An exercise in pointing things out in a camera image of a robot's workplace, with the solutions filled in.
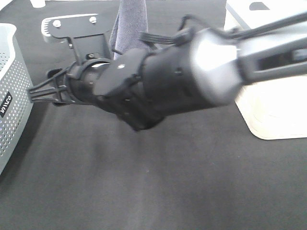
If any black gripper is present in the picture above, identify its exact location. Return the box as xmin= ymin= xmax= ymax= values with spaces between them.
xmin=65 ymin=48 xmax=165 ymax=131

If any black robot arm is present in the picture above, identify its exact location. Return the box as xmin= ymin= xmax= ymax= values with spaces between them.
xmin=66 ymin=12 xmax=307 ymax=131

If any white plastic storage basket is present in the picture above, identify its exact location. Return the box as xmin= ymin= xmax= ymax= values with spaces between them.
xmin=224 ymin=0 xmax=307 ymax=140

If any white cylinder object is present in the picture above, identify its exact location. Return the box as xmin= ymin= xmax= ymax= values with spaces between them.
xmin=30 ymin=0 xmax=46 ymax=8

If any grey perforated laundry basket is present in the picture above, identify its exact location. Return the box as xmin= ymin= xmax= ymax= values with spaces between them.
xmin=0 ymin=23 xmax=33 ymax=172

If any grey microfibre towel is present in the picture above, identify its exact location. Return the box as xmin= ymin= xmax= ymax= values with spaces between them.
xmin=109 ymin=0 xmax=149 ymax=54

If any wrist camera mount plate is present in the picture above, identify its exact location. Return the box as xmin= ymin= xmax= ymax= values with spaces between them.
xmin=41 ymin=13 xmax=112 ymax=65

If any black cable bundle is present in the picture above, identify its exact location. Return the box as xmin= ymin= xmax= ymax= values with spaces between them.
xmin=27 ymin=68 xmax=75 ymax=106

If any black table cloth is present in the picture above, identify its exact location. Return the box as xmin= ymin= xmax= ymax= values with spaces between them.
xmin=0 ymin=0 xmax=307 ymax=230

